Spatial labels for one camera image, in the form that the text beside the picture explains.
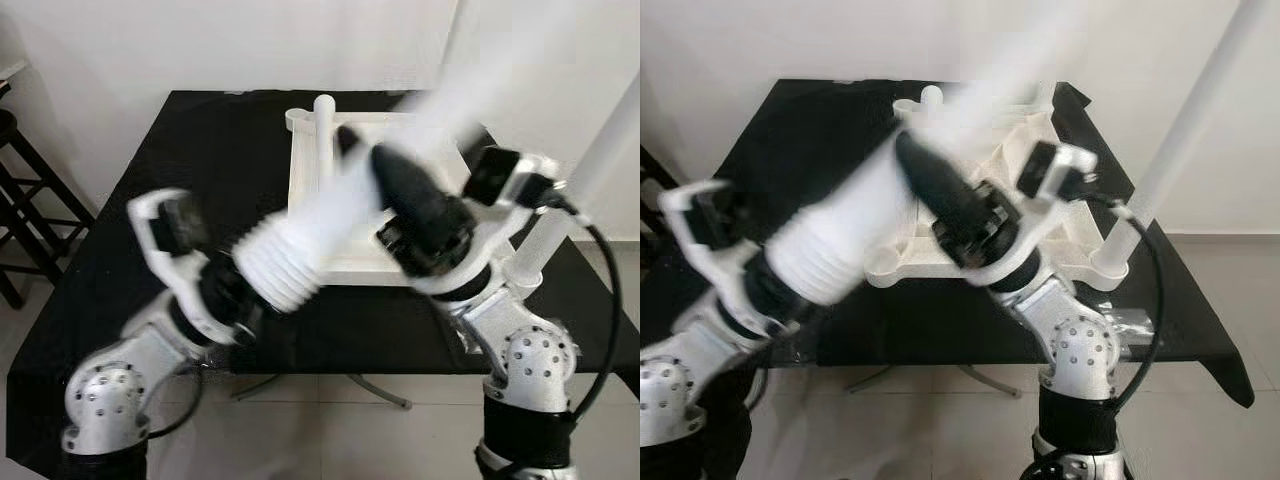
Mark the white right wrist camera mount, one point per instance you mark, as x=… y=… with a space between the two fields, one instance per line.
x=535 y=175
x=1075 y=160

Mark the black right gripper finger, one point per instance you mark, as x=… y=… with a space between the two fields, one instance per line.
x=350 y=145
x=935 y=180
x=408 y=190

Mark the clear tape patch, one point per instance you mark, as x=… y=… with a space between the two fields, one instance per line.
x=1125 y=322

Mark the black round stool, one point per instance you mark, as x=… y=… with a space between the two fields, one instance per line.
x=650 y=165
x=30 y=200

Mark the white plastic table top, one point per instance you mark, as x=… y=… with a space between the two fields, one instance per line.
x=300 y=180
x=905 y=270

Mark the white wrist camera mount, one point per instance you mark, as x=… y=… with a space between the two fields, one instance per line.
x=145 y=215
x=535 y=175
x=680 y=205
x=1075 y=160

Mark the black tablecloth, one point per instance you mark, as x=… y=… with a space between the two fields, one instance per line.
x=180 y=160
x=800 y=150

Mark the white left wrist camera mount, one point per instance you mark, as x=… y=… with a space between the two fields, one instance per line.
x=680 y=205
x=145 y=215

